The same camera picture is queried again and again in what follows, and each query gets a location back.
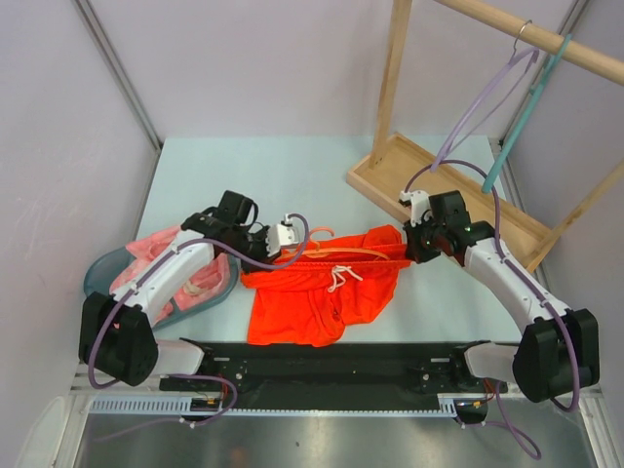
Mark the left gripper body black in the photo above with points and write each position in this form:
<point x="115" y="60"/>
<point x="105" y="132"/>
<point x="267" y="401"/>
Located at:
<point x="253" y="245"/>

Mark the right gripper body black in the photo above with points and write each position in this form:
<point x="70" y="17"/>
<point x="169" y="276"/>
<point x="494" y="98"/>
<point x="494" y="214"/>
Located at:
<point x="426" y="237"/>

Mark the orange plastic hanger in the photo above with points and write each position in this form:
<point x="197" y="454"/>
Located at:
<point x="318" y="251"/>

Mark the orange shorts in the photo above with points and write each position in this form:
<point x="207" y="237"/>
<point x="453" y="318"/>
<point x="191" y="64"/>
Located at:
<point x="314" y="300"/>

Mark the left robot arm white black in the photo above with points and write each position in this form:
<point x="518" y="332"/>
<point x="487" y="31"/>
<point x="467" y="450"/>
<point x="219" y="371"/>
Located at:
<point x="116" y="336"/>

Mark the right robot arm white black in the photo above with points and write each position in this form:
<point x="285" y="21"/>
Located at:
<point x="559" y="349"/>

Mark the teal plastic hanger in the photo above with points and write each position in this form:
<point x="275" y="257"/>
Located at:
<point x="535" y="93"/>

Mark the pink garment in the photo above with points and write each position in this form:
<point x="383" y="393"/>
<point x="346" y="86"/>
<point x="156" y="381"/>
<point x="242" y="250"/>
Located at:
<point x="208" y="283"/>

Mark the wooden clothes rack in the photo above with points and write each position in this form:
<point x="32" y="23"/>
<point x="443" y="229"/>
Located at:
<point x="385" y="172"/>

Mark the teal plastic basket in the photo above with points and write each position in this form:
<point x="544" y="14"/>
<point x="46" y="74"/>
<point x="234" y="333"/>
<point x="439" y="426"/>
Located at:
<point x="103" y="272"/>

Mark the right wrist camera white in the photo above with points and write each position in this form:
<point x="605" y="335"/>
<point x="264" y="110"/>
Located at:
<point x="418" y="203"/>

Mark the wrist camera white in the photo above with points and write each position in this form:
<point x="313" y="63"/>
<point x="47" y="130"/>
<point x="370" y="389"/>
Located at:
<point x="418" y="203"/>
<point x="282" y="235"/>

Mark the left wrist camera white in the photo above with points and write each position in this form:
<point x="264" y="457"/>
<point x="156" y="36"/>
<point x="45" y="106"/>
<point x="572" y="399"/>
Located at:
<point x="282" y="235"/>

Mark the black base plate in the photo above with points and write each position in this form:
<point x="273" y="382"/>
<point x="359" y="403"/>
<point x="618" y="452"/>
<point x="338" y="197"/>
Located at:
<point x="394" y="376"/>

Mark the white slotted cable duct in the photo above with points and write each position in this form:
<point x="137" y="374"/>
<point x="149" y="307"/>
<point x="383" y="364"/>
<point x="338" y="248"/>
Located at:
<point x="198" y="407"/>

